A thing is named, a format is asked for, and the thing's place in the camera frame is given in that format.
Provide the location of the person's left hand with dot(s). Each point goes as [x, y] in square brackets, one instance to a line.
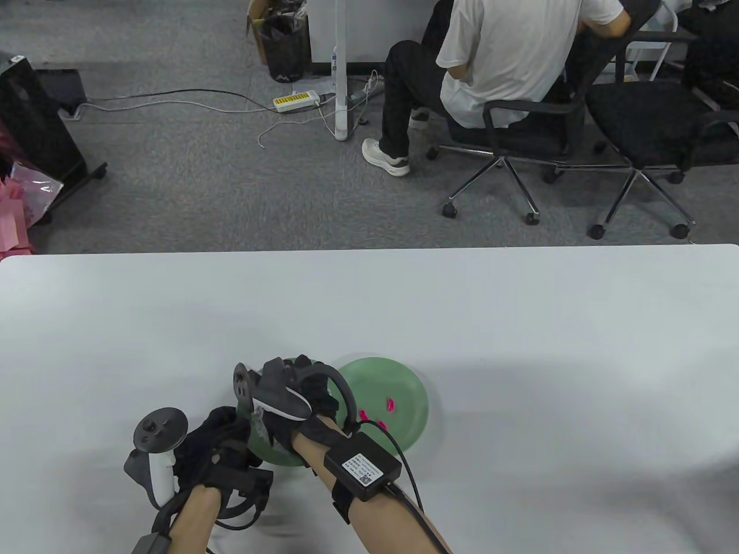
[222, 456]

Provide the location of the person's right hand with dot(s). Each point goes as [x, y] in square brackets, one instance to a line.
[314, 418]

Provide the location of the person's right fingers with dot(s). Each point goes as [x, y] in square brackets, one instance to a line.
[300, 369]

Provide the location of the person's left fingers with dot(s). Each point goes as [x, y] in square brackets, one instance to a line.
[234, 430]

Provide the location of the person's right forearm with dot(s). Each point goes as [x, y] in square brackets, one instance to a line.
[375, 519]

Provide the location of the person's left forearm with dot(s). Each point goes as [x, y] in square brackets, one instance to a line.
[193, 522]

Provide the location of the dark grey tracking controller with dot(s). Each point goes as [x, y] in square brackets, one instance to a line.
[277, 395]

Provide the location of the grey white tracking controller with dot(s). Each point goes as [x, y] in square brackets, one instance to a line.
[155, 456]

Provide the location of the black wrist sensor box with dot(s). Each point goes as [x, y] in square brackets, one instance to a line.
[362, 466]

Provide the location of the green plate with pink pieces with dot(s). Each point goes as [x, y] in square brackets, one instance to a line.
[398, 430]

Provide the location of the yellow white power strip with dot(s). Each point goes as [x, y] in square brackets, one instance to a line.
[296, 101]

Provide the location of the white desk leg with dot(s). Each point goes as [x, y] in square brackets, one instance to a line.
[342, 69]

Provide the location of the pink plastic bags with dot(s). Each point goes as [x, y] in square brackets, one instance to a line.
[23, 196]

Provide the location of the black office chair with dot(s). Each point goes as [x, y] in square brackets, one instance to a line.
[652, 121]
[519, 138]

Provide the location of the black trash bin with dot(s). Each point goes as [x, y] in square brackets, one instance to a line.
[286, 49]

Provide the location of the cardboard box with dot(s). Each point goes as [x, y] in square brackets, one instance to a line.
[257, 29]

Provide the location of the black rolling stand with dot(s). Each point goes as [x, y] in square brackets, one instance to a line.
[34, 127]

